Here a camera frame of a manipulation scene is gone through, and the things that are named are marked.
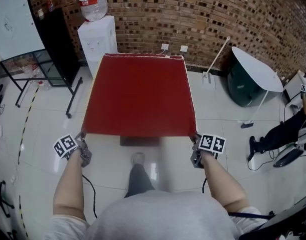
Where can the person's left forearm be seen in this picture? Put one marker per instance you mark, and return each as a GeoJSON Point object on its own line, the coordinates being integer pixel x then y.
{"type": "Point", "coordinates": [69, 189]}

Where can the black shoulder bag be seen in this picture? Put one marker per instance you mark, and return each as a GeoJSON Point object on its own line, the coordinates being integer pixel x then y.
{"type": "Point", "coordinates": [290, 219]}

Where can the yellow wooden pedestal table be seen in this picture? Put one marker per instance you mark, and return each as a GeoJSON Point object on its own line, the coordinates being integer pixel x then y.
{"type": "Point", "coordinates": [140, 141]}

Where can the whiteboard on black stand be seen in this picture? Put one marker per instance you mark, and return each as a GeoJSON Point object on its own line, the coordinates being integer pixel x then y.
{"type": "Point", "coordinates": [13, 21]}

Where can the red cloth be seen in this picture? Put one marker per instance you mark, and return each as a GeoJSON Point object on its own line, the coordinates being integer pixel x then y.
{"type": "Point", "coordinates": [140, 96]}

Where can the person's left leg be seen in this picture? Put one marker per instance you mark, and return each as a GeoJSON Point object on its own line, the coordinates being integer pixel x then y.
{"type": "Point", "coordinates": [140, 181]}

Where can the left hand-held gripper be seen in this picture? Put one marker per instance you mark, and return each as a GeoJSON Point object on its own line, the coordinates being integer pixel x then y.
{"type": "Point", "coordinates": [65, 146]}

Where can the white power strip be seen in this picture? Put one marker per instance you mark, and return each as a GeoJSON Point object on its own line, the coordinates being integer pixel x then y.
{"type": "Point", "coordinates": [0, 131]}

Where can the white water dispenser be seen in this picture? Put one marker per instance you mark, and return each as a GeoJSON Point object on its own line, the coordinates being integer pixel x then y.
{"type": "Point", "coordinates": [97, 44]}

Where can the person's grey shirt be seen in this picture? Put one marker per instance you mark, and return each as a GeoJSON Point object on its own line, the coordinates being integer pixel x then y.
{"type": "Point", "coordinates": [157, 219]}

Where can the black glass cabinet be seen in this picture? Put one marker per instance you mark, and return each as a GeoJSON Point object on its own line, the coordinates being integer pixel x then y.
{"type": "Point", "coordinates": [58, 44]}

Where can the yellow black floor tape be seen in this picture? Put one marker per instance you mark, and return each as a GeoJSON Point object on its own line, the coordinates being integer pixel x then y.
{"type": "Point", "coordinates": [25, 124]}

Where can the white wall socket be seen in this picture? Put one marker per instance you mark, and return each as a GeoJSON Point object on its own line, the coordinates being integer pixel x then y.
{"type": "Point", "coordinates": [184, 48]}
{"type": "Point", "coordinates": [165, 46]}

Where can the black office chair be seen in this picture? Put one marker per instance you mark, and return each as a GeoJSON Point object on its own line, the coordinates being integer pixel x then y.
{"type": "Point", "coordinates": [0, 201]}

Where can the pile of clear plastic bottles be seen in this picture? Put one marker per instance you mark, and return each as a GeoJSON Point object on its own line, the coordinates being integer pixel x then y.
{"type": "Point", "coordinates": [35, 74]}

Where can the clear water bottle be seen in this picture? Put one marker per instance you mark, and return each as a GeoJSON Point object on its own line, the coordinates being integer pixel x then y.
{"type": "Point", "coordinates": [92, 1]}

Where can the white oval table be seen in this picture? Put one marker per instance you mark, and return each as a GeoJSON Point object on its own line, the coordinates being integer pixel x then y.
{"type": "Point", "coordinates": [255, 71]}

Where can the person's right forearm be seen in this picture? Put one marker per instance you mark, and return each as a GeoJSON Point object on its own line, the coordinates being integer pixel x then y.
{"type": "Point", "coordinates": [222, 184]}

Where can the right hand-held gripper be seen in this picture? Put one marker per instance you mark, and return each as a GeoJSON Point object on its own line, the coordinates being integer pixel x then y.
{"type": "Point", "coordinates": [212, 144]}

